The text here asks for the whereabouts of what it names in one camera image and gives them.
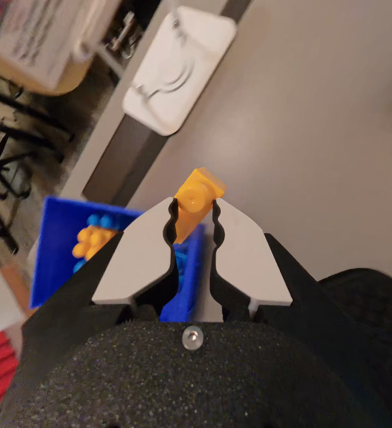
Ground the pile of loose blocks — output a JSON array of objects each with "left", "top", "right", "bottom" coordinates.
[{"left": 71, "top": 213, "right": 190, "bottom": 289}]

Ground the white document stand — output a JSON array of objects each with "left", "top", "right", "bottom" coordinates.
[{"left": 122, "top": 0, "right": 238, "bottom": 137}]

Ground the printed instruction sheet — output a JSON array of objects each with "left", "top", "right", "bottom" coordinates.
[{"left": 0, "top": 0, "right": 123, "bottom": 88}]

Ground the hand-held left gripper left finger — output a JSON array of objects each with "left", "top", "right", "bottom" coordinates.
[{"left": 91, "top": 197, "right": 180, "bottom": 315}]

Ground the yellow two-stud toy block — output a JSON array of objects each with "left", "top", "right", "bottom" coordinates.
[{"left": 173, "top": 168, "right": 227, "bottom": 245}]

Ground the blue plastic bin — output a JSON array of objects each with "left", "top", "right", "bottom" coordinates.
[{"left": 29, "top": 195, "right": 206, "bottom": 323}]

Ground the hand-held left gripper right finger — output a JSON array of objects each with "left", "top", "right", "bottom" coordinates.
[{"left": 209, "top": 197, "right": 293, "bottom": 320}]

